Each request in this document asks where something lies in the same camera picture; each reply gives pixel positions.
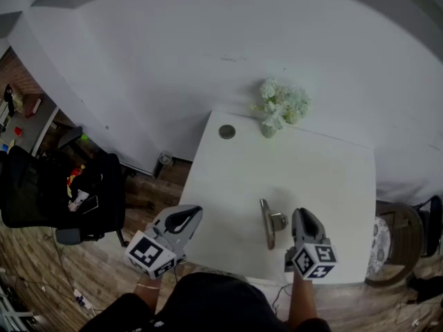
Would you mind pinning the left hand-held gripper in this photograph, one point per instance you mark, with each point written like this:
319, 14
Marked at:
149, 254

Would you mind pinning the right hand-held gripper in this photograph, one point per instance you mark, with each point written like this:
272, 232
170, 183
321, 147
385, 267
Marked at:
315, 259

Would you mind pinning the person's right forearm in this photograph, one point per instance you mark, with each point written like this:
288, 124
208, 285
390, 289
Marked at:
301, 303

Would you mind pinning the person's left forearm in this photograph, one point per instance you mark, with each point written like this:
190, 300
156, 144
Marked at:
147, 296

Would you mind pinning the white table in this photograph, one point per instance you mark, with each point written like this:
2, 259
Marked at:
311, 171

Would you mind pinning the small grey floor container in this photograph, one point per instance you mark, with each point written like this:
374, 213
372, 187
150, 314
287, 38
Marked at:
162, 164

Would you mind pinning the patterned round seat cushion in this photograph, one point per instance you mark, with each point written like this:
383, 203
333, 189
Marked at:
379, 247

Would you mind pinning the round grey table grommet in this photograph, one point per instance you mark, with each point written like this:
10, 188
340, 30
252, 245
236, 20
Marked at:
227, 131

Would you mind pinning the person's black clothing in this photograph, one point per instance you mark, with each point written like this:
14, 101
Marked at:
214, 306

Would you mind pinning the black smartphone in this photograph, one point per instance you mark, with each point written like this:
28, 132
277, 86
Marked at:
90, 204

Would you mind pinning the pale green vase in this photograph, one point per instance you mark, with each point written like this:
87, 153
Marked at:
269, 131

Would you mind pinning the dark wicker chair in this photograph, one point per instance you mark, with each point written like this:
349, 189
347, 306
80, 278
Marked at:
405, 233

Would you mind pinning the crumpled white wrapper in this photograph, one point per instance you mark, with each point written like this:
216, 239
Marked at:
78, 199

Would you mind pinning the red yellow snack packet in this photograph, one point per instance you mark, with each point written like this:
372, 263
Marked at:
74, 178

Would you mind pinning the white artificial flower bouquet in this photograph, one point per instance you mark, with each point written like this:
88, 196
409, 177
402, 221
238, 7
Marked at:
284, 100

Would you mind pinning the black folding chair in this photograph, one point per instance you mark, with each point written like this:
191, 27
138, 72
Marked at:
432, 227

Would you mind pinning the white floor power strip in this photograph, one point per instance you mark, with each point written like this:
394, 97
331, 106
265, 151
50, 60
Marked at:
83, 301

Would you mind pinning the black office chair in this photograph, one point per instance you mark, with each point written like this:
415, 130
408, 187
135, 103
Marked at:
34, 192

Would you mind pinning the small red cup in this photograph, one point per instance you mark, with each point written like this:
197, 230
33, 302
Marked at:
18, 130

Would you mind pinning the white desk frame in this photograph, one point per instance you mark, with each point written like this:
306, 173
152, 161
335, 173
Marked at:
45, 130

